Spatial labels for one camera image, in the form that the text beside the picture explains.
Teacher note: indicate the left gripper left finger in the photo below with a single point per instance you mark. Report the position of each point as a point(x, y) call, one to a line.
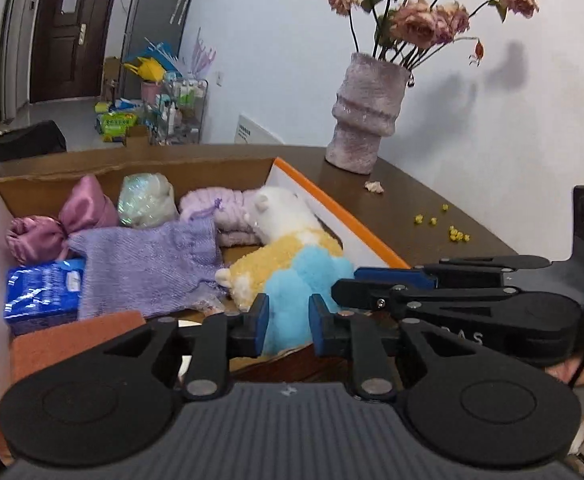
point(218, 340)

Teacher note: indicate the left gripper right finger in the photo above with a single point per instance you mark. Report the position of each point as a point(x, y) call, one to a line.
point(362, 343)

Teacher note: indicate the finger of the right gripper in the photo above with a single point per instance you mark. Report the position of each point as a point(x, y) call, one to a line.
point(375, 296)
point(476, 272)

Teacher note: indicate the white alpaca plush toy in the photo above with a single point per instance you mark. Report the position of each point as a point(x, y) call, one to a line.
point(298, 259)

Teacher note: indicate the purple knitted pouch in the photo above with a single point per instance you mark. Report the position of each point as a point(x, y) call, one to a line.
point(155, 271)

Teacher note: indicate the iridescent white pouch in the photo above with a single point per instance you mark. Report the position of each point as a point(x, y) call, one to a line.
point(145, 201)

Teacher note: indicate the blue pocket tissue pack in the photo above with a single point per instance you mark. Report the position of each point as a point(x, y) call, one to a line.
point(43, 290)

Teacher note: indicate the brown sponge block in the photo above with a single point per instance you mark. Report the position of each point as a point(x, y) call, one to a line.
point(43, 348)

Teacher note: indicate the folded lilac towel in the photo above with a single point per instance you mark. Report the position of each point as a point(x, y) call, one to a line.
point(229, 208)

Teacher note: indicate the pink textured vase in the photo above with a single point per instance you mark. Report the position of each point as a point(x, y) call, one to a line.
point(366, 109)

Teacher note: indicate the pink satin bow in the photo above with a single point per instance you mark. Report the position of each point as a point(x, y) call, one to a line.
point(40, 239)

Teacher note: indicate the green snack bag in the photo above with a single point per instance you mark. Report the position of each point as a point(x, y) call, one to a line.
point(113, 126)

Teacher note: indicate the dried pink roses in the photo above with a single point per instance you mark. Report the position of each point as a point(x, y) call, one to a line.
point(410, 32)

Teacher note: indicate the orange cardboard box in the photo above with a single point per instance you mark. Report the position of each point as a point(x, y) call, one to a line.
point(301, 170)

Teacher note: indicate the black bag on floor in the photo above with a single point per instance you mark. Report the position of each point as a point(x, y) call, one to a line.
point(40, 139)

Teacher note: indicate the grey refrigerator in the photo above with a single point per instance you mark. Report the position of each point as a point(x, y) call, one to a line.
point(154, 30)

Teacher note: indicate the dark brown door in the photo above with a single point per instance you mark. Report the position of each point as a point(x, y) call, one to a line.
point(68, 48)

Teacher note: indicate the wire storage cart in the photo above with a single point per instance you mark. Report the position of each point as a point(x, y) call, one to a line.
point(178, 112)

